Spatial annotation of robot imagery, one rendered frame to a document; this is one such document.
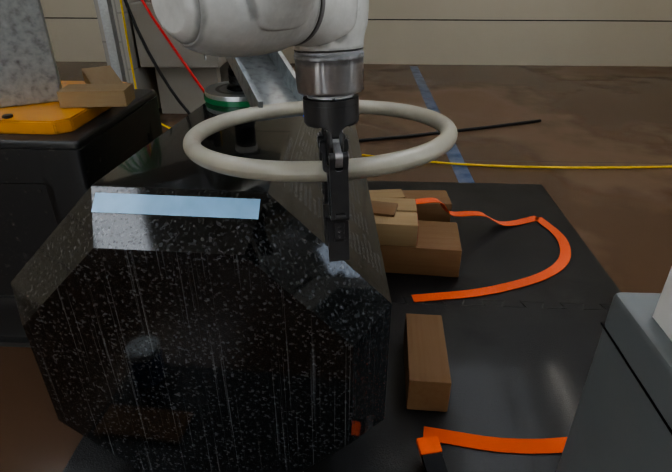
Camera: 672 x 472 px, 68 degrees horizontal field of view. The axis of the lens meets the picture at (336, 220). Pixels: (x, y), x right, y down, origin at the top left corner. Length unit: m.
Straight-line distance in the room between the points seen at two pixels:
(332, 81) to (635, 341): 0.50
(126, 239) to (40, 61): 0.98
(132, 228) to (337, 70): 0.51
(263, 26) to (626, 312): 0.57
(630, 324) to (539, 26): 5.87
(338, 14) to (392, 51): 5.62
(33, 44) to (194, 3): 1.38
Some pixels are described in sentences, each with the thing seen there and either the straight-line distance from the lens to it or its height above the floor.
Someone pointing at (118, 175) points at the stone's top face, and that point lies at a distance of 1.07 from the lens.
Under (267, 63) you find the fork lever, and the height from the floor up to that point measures 0.95.
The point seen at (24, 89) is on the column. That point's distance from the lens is 1.87.
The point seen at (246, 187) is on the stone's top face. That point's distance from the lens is 0.94.
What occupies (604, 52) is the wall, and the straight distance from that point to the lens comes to 6.84.
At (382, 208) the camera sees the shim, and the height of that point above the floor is 0.26.
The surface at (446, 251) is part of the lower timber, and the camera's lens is 2.07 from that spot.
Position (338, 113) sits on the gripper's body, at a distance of 0.66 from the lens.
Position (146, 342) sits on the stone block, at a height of 0.52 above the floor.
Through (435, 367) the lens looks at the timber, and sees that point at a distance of 1.56.
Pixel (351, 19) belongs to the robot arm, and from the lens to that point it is 0.63.
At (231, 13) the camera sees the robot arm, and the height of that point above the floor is 1.16.
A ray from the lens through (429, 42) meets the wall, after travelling 6.26.
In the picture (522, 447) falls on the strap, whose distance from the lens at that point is 1.58.
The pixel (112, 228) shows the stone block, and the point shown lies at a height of 0.77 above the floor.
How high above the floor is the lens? 1.21
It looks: 28 degrees down
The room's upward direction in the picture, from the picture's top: straight up
